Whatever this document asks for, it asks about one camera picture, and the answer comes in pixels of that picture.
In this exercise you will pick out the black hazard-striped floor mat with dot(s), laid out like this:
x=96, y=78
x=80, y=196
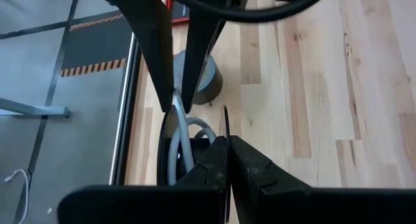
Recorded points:
x=97, y=45

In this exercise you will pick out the dark grey tape roll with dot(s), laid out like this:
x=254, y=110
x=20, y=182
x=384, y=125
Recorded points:
x=211, y=81

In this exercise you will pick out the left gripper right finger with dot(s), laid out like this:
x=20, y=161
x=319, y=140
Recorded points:
x=325, y=206

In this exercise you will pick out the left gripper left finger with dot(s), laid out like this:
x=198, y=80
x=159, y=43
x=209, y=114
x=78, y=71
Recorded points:
x=146, y=204

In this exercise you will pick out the black aluminium rig frame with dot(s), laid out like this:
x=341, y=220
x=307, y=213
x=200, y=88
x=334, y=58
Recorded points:
x=123, y=126

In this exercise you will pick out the red black flat case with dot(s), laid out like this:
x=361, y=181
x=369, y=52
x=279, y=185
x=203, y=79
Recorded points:
x=180, y=9

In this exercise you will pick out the grey metal table leg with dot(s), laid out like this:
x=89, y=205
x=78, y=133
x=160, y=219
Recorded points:
x=39, y=111

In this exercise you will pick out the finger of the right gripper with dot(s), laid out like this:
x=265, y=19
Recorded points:
x=152, y=39
x=201, y=39

